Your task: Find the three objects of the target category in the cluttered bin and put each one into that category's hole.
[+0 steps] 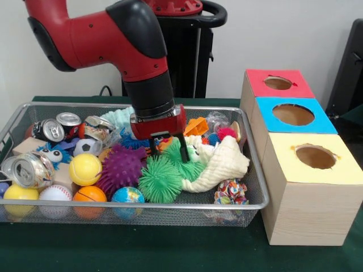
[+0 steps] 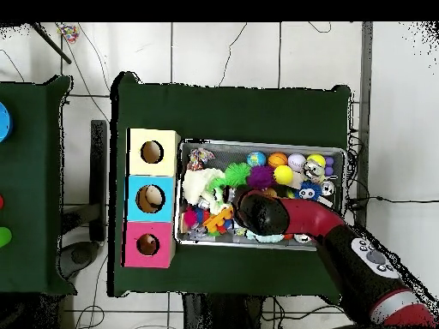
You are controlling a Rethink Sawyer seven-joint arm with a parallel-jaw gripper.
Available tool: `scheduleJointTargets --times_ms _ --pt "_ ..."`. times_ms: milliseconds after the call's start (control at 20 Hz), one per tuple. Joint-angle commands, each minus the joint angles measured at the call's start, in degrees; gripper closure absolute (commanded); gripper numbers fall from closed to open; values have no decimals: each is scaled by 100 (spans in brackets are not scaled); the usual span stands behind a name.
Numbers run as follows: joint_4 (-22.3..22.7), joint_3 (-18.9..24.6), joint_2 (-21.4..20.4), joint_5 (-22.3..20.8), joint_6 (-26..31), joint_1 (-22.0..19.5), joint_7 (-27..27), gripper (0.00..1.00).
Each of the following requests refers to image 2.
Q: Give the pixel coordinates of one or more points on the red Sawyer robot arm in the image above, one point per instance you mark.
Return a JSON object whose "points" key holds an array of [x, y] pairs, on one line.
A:
{"points": [[343, 240]]}

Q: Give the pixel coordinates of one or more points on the shallow clear mesh bin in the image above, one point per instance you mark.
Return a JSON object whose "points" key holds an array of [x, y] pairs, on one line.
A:
{"points": [[199, 240]]}

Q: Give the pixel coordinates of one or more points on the black rod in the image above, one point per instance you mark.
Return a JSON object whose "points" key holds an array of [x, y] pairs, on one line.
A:
{"points": [[49, 42]]}

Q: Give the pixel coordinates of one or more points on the cream muslin cloth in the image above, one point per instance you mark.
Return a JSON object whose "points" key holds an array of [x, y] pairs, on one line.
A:
{"points": [[197, 185]]}

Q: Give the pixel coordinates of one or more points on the orange plastic toy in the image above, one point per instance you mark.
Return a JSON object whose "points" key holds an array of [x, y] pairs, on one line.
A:
{"points": [[218, 219]]}

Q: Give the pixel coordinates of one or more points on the white baseball toy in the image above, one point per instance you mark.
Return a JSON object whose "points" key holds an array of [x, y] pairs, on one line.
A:
{"points": [[297, 162]]}

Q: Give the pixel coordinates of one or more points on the smooth yellow ball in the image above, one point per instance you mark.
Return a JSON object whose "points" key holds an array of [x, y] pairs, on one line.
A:
{"points": [[316, 160]]}

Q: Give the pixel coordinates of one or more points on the blue bowl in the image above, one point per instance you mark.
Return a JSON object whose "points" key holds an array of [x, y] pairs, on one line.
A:
{"points": [[3, 122]]}

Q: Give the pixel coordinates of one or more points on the yellow tennis ball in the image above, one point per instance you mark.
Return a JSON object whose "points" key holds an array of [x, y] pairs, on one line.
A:
{"points": [[283, 174]]}

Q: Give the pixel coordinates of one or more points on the purple spiky ball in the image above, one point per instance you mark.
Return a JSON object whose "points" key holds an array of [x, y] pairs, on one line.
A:
{"points": [[260, 177]]}

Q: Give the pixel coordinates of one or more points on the orange basketball toy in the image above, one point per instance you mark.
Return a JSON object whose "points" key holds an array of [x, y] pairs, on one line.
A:
{"points": [[278, 160]]}

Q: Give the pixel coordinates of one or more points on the side table with green cloth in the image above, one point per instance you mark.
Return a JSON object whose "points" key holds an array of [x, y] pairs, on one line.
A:
{"points": [[31, 185]]}

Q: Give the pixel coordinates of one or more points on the small colourful object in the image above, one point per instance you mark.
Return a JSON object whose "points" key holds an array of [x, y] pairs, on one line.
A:
{"points": [[67, 32]]}

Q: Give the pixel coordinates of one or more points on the small green object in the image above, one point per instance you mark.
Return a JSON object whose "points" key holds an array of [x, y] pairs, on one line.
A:
{"points": [[3, 236]]}

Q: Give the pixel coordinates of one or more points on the black power adapter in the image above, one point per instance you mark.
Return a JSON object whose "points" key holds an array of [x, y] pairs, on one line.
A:
{"points": [[357, 203]]}

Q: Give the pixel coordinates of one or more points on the green spiky ball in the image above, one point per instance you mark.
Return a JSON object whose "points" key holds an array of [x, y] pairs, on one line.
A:
{"points": [[238, 174]]}

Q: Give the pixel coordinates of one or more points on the blue globe ball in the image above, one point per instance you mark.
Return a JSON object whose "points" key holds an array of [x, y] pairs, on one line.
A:
{"points": [[256, 159]]}

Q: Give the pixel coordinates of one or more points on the wooden box with three holes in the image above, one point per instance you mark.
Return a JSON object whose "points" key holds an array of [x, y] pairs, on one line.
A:
{"points": [[152, 181]]}

